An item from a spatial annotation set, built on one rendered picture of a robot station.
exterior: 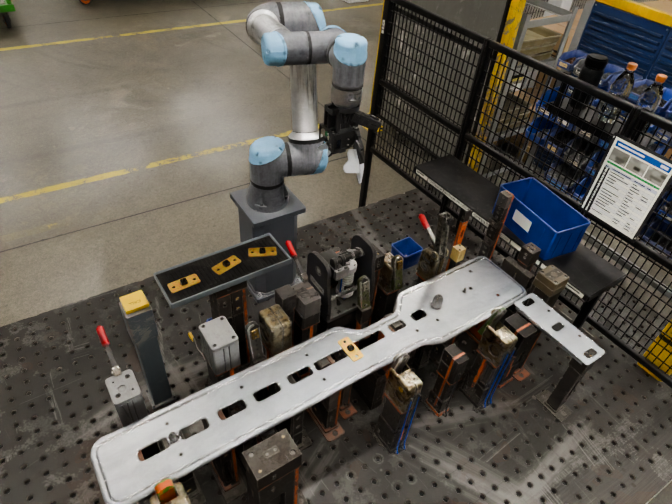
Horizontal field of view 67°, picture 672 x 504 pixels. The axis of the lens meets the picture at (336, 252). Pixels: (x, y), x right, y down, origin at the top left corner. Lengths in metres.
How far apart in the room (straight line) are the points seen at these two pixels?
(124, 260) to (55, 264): 0.39
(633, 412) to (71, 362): 1.93
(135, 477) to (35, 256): 2.39
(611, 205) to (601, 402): 0.68
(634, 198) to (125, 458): 1.68
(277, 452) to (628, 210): 1.37
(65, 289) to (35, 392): 1.40
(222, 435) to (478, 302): 0.90
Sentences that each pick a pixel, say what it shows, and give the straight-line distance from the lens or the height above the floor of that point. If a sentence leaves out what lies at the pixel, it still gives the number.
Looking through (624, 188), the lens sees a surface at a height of 1.30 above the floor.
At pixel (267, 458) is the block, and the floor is 1.03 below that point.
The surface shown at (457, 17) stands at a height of 1.18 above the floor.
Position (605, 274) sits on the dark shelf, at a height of 1.03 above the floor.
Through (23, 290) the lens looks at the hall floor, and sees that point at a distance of 3.36.
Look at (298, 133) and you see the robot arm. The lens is 1.72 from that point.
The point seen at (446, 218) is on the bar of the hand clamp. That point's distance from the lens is 1.67.
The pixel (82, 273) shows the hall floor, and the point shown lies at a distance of 3.34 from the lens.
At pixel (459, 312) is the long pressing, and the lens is 1.67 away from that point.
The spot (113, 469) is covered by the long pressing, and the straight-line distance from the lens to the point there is 1.37.
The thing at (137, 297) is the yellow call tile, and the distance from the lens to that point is 1.46.
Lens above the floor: 2.19
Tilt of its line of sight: 42 degrees down
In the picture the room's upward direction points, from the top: 6 degrees clockwise
